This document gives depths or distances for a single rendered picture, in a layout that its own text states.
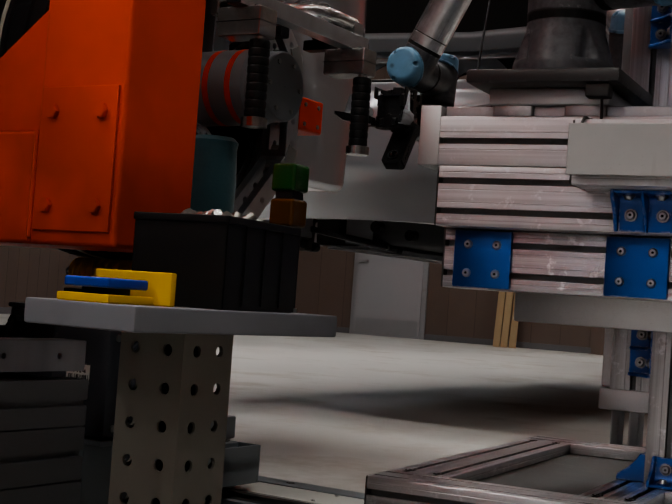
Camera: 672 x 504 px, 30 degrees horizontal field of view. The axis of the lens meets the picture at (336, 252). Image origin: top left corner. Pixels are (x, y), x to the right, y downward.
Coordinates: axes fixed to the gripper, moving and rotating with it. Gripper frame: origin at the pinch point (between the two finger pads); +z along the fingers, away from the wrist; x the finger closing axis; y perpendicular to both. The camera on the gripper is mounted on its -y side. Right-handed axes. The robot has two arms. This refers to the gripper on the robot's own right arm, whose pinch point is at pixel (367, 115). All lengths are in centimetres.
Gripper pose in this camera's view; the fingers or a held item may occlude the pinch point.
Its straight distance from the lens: 242.2
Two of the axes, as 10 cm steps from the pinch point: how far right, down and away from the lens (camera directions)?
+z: -4.9, -0.7, -8.7
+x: 8.7, 0.4, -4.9
